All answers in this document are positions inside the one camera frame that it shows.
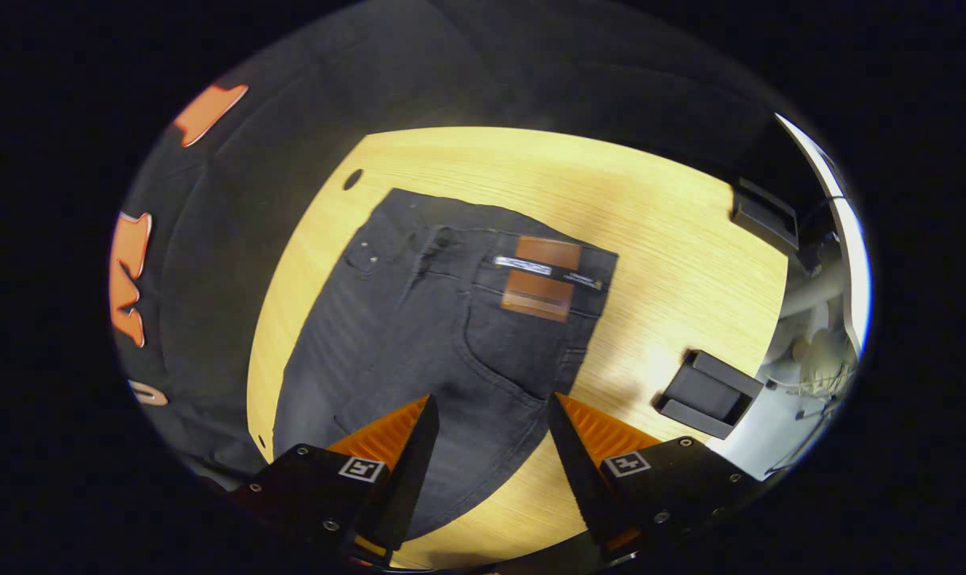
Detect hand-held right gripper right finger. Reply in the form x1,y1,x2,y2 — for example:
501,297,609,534
547,391,767,566

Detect black backdrop cloth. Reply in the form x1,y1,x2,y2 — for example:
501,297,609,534
111,0,831,492

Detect white table frame bar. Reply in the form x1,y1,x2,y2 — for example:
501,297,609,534
777,264,847,320

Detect pale round object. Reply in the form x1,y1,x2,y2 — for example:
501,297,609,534
790,327,861,396

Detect dark grey jeans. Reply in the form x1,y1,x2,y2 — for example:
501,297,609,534
271,188,619,542

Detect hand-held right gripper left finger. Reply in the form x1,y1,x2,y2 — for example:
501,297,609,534
227,394,441,569

